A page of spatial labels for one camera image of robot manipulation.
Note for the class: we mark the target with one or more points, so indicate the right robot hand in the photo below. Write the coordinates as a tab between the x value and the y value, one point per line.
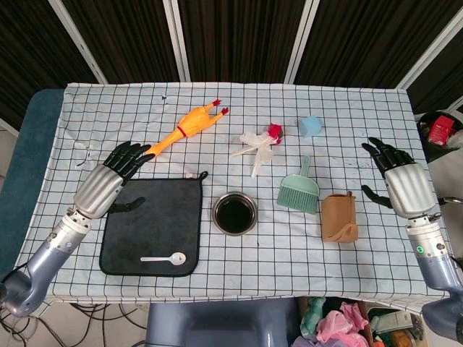
408	188

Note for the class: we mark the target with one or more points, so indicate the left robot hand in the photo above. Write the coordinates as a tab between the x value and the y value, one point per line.
94	188

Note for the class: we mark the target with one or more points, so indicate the white plastic spoon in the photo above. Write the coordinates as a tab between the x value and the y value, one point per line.
177	258

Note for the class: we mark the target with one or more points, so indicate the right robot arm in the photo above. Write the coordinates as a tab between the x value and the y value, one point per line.
437	267

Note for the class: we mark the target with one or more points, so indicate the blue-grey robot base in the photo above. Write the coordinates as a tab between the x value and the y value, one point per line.
217	325

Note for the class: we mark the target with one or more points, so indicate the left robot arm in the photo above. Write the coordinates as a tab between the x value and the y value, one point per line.
43	264

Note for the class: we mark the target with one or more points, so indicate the dark grey towel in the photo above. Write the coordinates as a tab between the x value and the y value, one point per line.
155	224

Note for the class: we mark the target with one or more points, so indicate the green hand brush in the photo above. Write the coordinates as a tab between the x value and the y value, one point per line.
298	193

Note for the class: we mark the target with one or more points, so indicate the black waste bin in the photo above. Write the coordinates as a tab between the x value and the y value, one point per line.
423	144

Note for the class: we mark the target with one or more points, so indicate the teal padded table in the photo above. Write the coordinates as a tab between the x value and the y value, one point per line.
32	144

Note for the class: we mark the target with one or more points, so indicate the brown paper box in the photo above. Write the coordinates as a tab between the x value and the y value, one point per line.
338	217

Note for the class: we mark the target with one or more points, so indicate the light blue cube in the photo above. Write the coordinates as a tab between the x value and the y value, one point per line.
309	127

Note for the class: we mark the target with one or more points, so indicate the yellow rubber chicken toy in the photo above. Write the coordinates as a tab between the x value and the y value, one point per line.
193	121

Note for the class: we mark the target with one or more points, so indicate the cardboard box with clutter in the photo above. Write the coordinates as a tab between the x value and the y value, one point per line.
394	325

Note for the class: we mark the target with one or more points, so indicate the metal bowl with dark liquid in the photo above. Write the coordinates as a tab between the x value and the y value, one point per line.
234	215

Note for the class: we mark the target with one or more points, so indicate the red artificial flower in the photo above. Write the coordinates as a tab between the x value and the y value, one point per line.
275	131

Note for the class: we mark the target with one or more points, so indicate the white checkered tablecloth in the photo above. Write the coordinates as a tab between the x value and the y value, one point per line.
282	260

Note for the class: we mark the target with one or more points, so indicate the clear plastic wrapper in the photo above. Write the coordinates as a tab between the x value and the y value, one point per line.
262	153

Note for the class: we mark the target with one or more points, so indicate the pink plastic bag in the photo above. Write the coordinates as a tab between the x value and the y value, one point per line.
338	325

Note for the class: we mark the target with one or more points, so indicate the green plastic bag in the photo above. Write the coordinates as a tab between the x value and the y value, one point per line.
312	318

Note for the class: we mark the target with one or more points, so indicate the dark folding screen white frame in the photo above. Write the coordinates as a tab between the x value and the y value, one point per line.
238	39

